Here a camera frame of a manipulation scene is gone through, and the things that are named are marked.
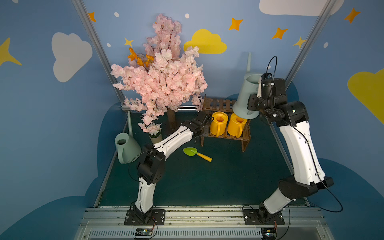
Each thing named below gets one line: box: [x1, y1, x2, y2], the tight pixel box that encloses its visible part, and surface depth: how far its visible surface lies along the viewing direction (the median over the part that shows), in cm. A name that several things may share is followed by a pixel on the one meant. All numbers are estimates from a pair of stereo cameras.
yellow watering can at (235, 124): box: [227, 112, 248, 139], surface depth 84 cm
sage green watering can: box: [115, 111, 141, 164], surface depth 86 cm
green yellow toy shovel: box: [183, 147, 213, 162], surface depth 99 cm
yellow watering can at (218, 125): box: [210, 111, 229, 138], surface depth 85 cm
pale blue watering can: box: [232, 52, 262, 120], surface depth 71 cm
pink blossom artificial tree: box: [111, 14, 208, 135], surface depth 72 cm
